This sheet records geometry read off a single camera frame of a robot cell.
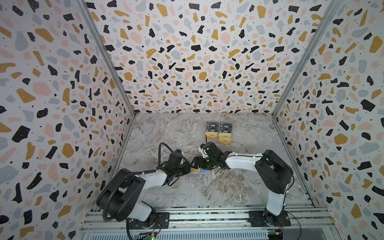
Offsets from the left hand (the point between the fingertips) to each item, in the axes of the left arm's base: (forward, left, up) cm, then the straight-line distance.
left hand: (195, 165), depth 89 cm
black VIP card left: (+27, -12, +4) cm, 29 cm away
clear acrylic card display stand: (+19, -15, -2) cm, 24 cm away
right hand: (0, +1, +2) cm, 2 cm away
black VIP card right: (+26, -21, +4) cm, 33 cm away
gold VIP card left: (+22, -11, 0) cm, 25 cm away
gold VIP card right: (+20, -21, -1) cm, 29 cm away
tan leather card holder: (-5, 0, +5) cm, 7 cm away
